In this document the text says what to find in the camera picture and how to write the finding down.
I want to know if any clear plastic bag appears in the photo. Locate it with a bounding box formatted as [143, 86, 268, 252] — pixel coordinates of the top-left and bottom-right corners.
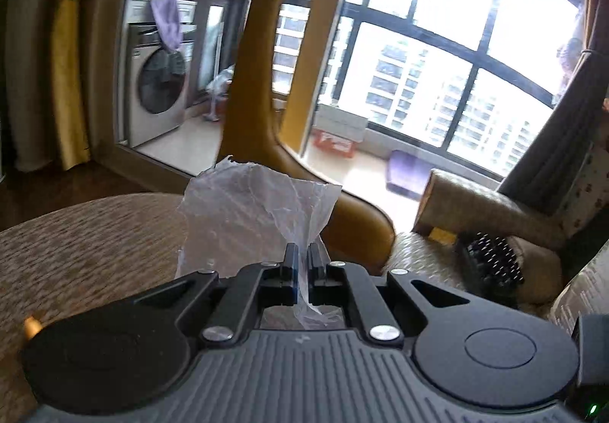
[175, 157, 345, 330]

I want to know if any yellow rubber duck toy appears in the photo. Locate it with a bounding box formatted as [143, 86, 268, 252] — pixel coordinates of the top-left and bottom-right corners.
[24, 316, 42, 340]

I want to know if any purple floor mat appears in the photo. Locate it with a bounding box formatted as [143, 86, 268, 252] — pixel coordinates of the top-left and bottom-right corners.
[386, 150, 434, 199]

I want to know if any red crate with white panel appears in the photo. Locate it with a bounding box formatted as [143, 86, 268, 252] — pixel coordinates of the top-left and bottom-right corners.
[312, 103, 367, 158]

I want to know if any brown giraffe shaped chair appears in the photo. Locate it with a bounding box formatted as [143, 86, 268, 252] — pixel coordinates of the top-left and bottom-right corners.
[212, 0, 397, 274]

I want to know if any beige patterned sofa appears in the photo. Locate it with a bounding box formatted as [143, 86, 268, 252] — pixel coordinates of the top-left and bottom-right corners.
[387, 47, 609, 339]

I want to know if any black beaded cushion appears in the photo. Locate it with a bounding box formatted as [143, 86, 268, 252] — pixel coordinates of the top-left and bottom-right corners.
[455, 232, 525, 301]

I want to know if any patterned lace tablecloth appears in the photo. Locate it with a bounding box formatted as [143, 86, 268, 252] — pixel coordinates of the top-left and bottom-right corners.
[1, 193, 187, 422]

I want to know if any white front-load washing machine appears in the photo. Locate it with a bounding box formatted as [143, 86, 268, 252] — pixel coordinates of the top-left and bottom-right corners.
[123, 0, 196, 148]

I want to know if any yellow curtain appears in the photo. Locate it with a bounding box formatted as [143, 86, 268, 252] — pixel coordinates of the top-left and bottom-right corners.
[51, 0, 90, 170]

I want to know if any purple towel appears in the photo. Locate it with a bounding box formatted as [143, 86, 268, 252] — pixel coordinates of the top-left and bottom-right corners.
[150, 0, 183, 52]

